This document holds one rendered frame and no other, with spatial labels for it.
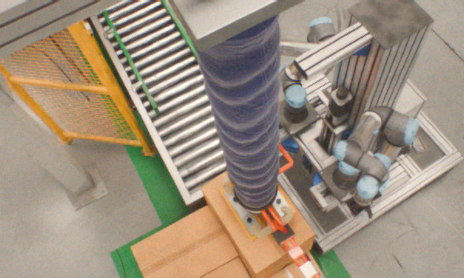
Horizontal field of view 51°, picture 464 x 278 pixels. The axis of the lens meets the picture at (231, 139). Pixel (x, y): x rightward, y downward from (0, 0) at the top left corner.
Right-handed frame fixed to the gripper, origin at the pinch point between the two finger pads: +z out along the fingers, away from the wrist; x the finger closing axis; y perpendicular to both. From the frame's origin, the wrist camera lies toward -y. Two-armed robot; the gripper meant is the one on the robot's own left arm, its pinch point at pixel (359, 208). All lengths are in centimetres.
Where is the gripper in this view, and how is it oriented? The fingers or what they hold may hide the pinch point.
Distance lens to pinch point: 227.6
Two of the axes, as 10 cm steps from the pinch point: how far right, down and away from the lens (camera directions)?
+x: 5.2, 7.6, -3.9
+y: -8.5, 5.1, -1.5
